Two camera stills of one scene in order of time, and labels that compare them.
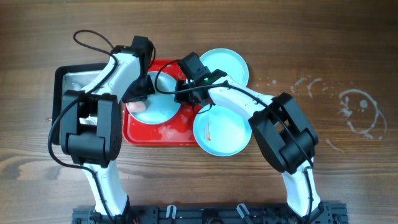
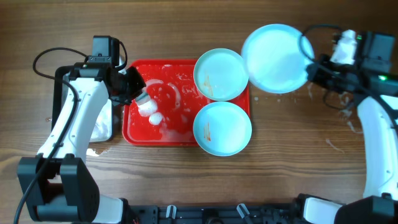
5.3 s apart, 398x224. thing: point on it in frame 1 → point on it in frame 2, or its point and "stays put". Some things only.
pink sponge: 135,106 → 147,106
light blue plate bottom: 221,133 stays put
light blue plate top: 229,61 stays put
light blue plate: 160,106 → 272,60
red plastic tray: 178,130 stays put
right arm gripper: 183,94 → 315,72
